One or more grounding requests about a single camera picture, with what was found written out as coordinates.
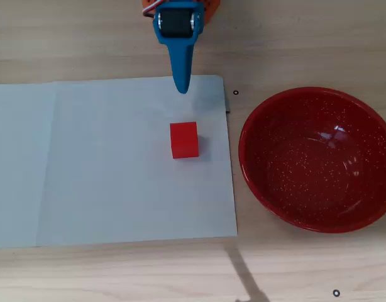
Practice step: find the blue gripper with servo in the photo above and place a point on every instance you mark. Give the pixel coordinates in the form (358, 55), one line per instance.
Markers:
(178, 26)

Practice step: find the red cube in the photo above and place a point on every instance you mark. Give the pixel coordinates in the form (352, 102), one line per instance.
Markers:
(184, 141)

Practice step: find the red speckled bowl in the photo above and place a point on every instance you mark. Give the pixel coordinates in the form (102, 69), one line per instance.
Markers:
(315, 163)

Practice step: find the white paper sheet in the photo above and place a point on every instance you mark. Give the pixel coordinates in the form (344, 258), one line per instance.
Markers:
(102, 173)

